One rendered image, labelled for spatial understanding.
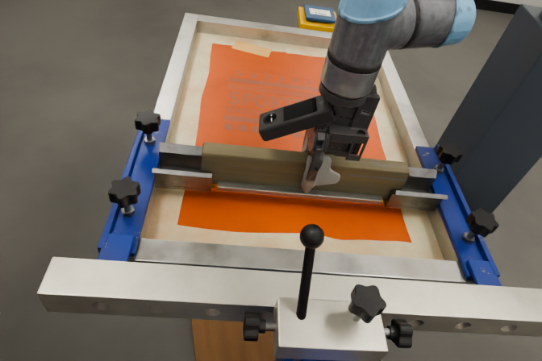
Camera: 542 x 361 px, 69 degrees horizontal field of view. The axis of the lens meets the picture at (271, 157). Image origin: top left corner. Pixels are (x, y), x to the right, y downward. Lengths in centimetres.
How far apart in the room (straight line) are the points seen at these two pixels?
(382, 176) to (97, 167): 164
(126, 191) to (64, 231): 133
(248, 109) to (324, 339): 57
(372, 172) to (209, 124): 36
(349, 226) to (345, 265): 11
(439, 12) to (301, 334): 42
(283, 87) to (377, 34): 53
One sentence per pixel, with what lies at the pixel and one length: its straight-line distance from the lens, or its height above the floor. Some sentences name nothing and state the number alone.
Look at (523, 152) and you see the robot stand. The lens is 125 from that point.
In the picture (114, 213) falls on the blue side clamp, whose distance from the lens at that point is 64.
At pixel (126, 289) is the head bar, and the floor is 104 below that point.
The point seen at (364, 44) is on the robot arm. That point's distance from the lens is 52.
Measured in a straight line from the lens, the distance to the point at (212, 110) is 90.
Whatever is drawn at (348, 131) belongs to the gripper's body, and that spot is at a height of 115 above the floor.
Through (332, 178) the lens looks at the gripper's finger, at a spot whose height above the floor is 105.
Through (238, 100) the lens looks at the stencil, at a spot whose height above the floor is 95.
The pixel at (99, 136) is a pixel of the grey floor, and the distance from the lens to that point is 229.
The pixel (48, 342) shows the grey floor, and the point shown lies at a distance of 170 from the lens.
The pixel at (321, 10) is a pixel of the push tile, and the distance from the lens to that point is 141.
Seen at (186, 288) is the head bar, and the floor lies 104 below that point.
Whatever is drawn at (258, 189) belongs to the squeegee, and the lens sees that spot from 69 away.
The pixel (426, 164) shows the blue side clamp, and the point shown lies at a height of 100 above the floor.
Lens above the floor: 151
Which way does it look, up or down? 44 degrees down
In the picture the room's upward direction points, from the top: 12 degrees clockwise
